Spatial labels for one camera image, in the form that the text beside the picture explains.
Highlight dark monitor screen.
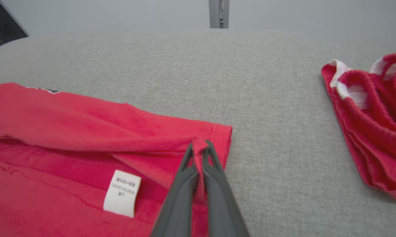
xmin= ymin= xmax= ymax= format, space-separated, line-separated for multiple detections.
xmin=0 ymin=0 xmax=30 ymax=53

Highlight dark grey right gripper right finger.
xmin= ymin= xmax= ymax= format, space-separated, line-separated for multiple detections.
xmin=201 ymin=140 xmax=250 ymax=237

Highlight red shirt white sleeves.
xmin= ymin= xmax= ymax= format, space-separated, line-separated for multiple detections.
xmin=0 ymin=78 xmax=233 ymax=237

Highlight red shorts white stripe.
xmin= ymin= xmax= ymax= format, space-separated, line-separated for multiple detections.
xmin=321 ymin=53 xmax=396 ymax=205

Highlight grey fabric sofa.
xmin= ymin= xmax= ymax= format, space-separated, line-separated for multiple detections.
xmin=0 ymin=28 xmax=396 ymax=237

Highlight grey metal post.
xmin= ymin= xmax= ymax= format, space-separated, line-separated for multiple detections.
xmin=209 ymin=0 xmax=230 ymax=29

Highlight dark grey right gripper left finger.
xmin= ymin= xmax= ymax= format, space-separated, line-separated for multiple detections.
xmin=151 ymin=142 xmax=199 ymax=237

